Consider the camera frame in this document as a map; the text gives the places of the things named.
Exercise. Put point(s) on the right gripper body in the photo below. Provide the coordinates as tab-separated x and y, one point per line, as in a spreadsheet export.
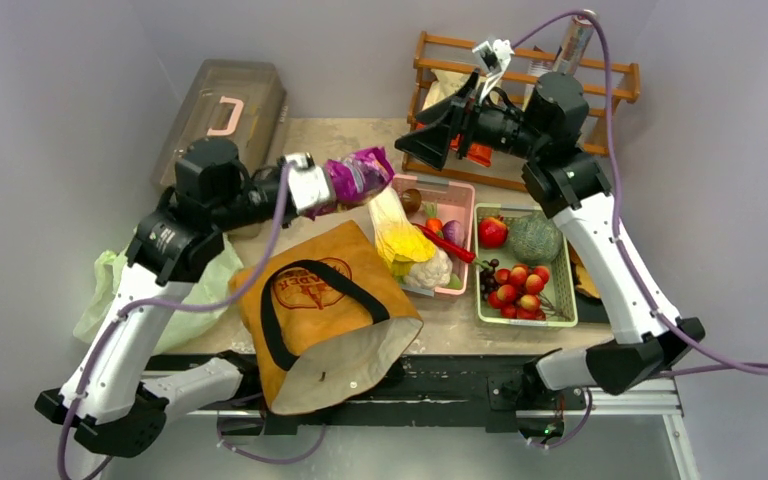
457	125

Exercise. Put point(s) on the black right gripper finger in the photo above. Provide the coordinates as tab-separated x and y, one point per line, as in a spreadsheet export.
429	144
460	109

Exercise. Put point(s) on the purple snack bag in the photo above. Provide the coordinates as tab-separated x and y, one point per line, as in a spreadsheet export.
356	179

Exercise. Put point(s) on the toy napa cabbage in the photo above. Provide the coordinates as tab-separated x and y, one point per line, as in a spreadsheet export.
397	241

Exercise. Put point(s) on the toy red chili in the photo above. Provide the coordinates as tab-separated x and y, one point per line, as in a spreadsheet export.
459	252

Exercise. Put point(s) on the toy melon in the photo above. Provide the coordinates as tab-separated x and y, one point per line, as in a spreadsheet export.
534	239

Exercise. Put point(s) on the green plastic grocery bag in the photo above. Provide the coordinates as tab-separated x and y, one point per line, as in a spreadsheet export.
182	326

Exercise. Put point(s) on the brown paper tote bag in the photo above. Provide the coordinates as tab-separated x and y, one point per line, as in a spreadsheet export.
327	319

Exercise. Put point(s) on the toy grape bunch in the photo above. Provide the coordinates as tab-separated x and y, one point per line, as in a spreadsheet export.
487	278

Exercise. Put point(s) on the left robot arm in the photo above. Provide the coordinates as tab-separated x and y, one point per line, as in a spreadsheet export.
107	407

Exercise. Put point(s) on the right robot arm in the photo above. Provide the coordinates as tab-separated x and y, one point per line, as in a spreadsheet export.
573	192

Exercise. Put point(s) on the cassava chips bag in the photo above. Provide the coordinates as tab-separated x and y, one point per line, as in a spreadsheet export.
444	84

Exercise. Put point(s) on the toy brown onion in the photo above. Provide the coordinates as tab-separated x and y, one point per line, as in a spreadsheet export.
411	201

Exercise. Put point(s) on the pink plastic basket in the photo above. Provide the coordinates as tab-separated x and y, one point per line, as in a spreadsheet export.
454	201

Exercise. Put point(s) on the toy carrot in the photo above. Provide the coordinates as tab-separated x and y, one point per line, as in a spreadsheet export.
433	221

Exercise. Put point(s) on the translucent storage box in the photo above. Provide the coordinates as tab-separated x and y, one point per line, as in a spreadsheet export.
243	101

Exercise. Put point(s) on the drink can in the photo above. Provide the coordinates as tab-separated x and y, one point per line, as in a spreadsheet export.
574	43

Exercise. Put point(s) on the toy cauliflower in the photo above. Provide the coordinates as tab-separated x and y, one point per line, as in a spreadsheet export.
431	274

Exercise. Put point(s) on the wooden rack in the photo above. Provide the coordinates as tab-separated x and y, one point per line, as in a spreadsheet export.
435	54

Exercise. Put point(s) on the bread slice near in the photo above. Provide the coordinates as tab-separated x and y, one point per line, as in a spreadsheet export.
583	282

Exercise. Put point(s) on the green plastic basket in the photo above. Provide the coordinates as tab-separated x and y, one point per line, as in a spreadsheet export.
560	289

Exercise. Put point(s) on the black tray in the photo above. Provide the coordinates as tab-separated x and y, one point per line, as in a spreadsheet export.
590	310

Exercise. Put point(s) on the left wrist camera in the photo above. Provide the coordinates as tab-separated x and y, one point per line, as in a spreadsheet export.
310	186

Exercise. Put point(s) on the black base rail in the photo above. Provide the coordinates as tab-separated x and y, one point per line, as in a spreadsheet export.
457	391

